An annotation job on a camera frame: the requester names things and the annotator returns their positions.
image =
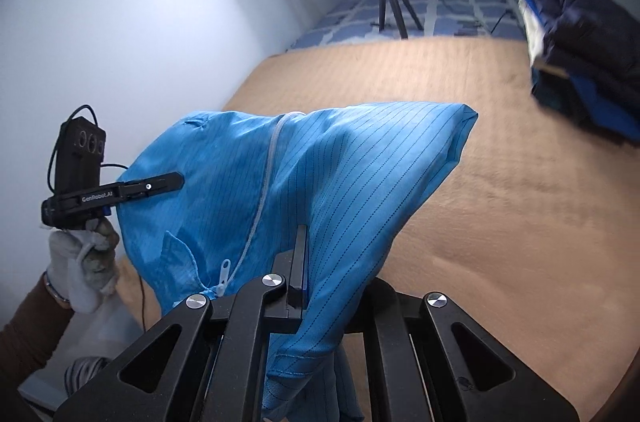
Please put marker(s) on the left forearm brown sleeve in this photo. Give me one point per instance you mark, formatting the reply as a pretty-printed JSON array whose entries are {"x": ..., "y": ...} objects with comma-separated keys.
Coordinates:
[{"x": 31, "y": 337}]

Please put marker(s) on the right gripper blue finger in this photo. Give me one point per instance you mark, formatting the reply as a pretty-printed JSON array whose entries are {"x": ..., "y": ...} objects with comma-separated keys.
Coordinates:
[{"x": 292, "y": 265}]

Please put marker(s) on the light blue jacket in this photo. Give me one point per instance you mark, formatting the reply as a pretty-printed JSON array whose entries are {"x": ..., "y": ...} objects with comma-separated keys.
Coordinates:
[{"x": 352, "y": 176}]

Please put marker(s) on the black tripod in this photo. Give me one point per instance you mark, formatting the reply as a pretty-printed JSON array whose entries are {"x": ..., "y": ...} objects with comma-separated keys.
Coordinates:
[{"x": 398, "y": 16}]

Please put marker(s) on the stack of folded dark clothes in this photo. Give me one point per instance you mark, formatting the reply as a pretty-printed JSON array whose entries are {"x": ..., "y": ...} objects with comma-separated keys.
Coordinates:
[{"x": 584, "y": 58}]

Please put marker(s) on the blue patterned bed sheet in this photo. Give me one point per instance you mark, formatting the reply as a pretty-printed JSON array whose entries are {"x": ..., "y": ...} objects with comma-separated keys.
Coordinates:
[{"x": 356, "y": 21}]

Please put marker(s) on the left white gloved hand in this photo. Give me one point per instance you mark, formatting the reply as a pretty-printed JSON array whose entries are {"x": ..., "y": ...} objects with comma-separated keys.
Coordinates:
[{"x": 82, "y": 270}]

